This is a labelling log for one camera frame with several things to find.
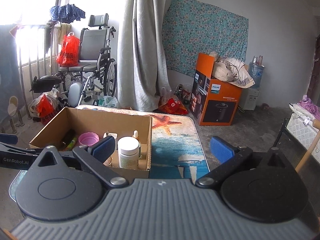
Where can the green dropper bottle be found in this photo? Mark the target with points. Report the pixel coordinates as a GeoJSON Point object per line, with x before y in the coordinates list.
{"type": "Point", "coordinates": [136, 136]}

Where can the grey patterned sofa cover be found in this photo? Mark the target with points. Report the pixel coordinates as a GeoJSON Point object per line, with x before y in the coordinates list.
{"type": "Point", "coordinates": [12, 99]}

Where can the open cardboard box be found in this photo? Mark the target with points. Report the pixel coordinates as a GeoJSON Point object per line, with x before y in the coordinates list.
{"type": "Point", "coordinates": [101, 121]}

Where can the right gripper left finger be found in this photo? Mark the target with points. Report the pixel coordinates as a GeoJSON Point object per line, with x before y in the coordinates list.
{"type": "Point", "coordinates": [91, 159]}

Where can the grey window curtain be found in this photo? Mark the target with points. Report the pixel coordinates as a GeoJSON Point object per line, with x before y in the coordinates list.
{"type": "Point", "coordinates": [142, 68]}

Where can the red plastic bag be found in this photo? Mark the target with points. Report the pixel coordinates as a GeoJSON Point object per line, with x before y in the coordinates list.
{"type": "Point", "coordinates": [69, 54]}

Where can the beige bag on box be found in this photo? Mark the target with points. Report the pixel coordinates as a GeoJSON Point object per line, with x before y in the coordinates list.
{"type": "Point", "coordinates": [231, 70]}

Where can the gold lid cosmetic jar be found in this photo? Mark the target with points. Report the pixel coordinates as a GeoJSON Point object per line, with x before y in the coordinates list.
{"type": "Point", "coordinates": [108, 161]}

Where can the red bag by curtain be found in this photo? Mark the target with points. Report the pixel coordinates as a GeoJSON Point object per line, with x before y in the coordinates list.
{"type": "Point", "coordinates": [169, 103]}

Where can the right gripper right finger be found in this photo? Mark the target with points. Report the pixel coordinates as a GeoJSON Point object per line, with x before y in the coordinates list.
{"type": "Point", "coordinates": [231, 160]}

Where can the pink collapsible cup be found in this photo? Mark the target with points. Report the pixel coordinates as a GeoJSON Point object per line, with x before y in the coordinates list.
{"type": "Point", "coordinates": [88, 138]}

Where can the blue checkered cloth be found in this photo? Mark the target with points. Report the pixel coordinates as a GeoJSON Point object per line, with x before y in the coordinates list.
{"type": "Point", "coordinates": [66, 13]}

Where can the teal floral wall cloth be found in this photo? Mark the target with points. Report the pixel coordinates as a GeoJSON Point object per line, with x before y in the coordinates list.
{"type": "Point", "coordinates": [191, 27]}

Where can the white supplement bottle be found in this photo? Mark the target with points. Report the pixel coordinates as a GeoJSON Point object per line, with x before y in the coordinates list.
{"type": "Point", "coordinates": [128, 153]}

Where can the red bag on floor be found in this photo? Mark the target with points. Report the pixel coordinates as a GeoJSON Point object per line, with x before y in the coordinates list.
{"type": "Point", "coordinates": [46, 106]}

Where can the grey wheelchair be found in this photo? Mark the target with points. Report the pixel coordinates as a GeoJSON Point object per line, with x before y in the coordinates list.
{"type": "Point", "coordinates": [95, 73]}

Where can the orange Philips appliance box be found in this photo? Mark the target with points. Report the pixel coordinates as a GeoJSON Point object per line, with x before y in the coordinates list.
{"type": "Point", "coordinates": [212, 102]}

